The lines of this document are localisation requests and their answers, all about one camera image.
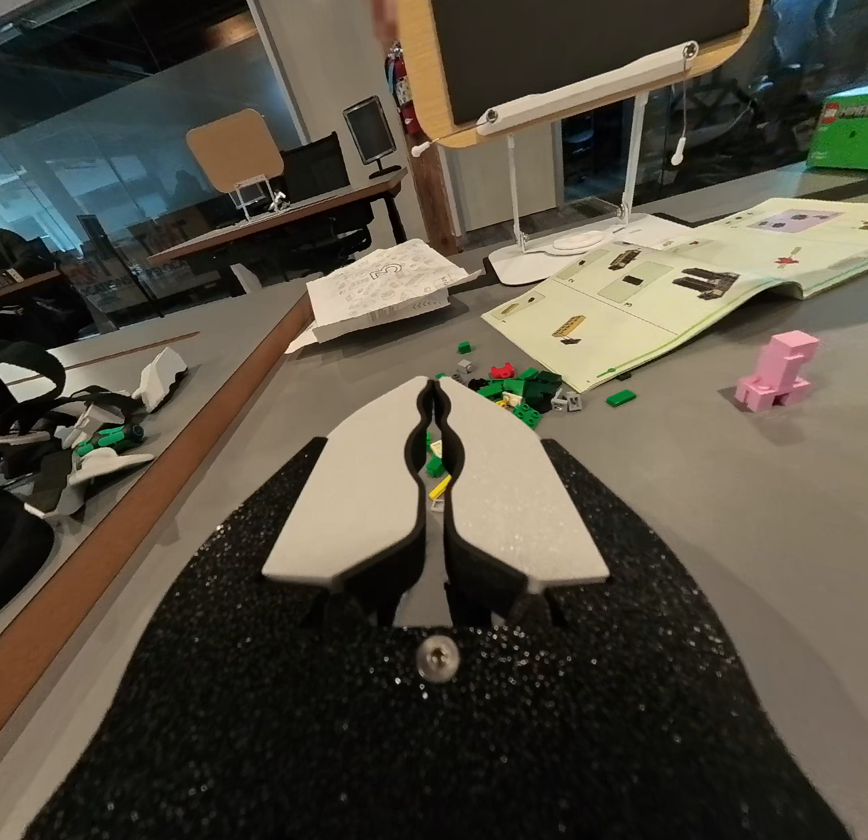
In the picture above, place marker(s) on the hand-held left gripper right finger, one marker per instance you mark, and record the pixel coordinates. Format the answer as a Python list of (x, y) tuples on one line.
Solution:
[(522, 508)]

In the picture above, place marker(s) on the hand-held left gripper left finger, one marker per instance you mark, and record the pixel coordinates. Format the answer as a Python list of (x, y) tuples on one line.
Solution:
[(352, 508)]

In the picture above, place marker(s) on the pile of small toy bricks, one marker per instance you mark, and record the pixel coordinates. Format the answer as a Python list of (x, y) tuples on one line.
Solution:
[(529, 382)]

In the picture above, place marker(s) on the pale green instruction booklet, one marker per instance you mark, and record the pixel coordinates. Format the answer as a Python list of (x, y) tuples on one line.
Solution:
[(644, 311)]

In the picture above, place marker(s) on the grey desk with wooden edge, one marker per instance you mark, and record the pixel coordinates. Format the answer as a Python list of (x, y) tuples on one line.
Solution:
[(224, 338)]

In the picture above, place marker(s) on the wooden top office desk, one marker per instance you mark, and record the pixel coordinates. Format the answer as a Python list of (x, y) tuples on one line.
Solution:
[(285, 213)]

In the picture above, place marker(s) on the yellow bar brick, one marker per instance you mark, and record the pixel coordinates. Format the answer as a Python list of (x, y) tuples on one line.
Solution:
[(439, 489)]

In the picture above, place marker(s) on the red claw brick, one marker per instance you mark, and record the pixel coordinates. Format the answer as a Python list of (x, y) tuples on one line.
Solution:
[(502, 371)]

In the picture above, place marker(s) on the green flat tile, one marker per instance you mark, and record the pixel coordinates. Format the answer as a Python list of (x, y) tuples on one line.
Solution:
[(620, 398)]

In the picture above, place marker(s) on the white printed paper bag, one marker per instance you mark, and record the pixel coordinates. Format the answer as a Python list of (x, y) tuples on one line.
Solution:
[(380, 284)]

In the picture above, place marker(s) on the white and black plastic part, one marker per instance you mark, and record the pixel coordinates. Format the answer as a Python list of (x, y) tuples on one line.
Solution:
[(159, 379)]

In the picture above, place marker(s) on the green and black tool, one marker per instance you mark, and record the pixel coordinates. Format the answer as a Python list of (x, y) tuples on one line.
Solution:
[(108, 440)]

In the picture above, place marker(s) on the pink brick pig figure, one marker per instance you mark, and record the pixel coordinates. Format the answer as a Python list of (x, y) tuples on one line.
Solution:
[(773, 379)]

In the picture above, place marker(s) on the wooden pillar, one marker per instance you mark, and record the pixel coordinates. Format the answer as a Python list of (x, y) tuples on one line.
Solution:
[(434, 196)]

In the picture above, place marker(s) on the black textured case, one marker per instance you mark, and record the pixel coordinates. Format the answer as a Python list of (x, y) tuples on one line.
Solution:
[(20, 548)]

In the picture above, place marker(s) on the black office chair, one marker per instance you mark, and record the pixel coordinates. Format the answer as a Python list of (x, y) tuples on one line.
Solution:
[(315, 165)]

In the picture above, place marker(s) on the small black monitor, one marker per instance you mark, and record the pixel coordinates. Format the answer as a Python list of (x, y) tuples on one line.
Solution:
[(369, 132)]

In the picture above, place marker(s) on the small wooden board on stand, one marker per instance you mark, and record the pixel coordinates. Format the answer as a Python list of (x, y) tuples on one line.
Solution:
[(234, 148)]

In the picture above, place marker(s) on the red fire extinguisher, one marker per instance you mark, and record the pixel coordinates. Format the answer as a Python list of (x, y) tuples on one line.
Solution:
[(403, 94)]

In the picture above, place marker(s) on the wood-framed black panel on stand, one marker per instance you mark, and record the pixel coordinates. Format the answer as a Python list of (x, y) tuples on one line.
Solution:
[(576, 33)]

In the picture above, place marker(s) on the green toy box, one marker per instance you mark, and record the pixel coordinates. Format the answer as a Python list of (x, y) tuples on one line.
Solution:
[(841, 142)]

